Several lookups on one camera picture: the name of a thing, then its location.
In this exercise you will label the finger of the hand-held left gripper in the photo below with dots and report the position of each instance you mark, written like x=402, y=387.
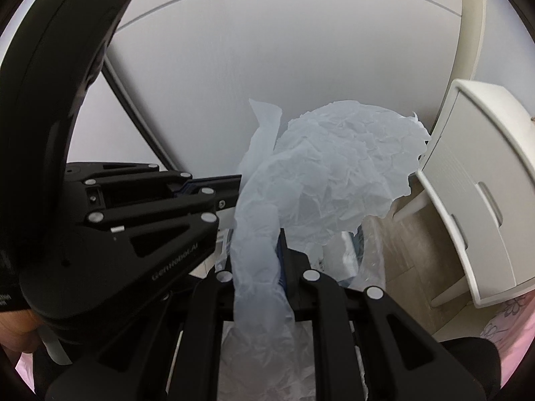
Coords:
x=228, y=211
x=217, y=184

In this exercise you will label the white nightstand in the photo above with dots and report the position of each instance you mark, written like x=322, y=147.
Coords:
x=472, y=200

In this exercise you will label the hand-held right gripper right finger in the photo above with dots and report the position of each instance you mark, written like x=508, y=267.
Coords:
x=283, y=269

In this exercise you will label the person's black trousers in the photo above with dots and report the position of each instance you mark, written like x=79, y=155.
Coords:
x=476, y=363

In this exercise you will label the pink bedding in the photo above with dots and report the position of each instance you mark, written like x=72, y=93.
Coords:
x=514, y=330

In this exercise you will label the person's left hand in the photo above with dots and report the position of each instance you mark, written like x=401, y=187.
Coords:
x=16, y=330

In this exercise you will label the waste bin with plastic liner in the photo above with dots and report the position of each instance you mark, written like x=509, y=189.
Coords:
x=347, y=255

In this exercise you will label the white door frame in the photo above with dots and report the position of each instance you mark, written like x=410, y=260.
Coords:
x=470, y=29

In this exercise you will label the translucent white plastic sheet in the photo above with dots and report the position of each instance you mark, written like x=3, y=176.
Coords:
x=326, y=167

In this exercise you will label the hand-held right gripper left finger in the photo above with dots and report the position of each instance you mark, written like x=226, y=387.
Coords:
x=205, y=321

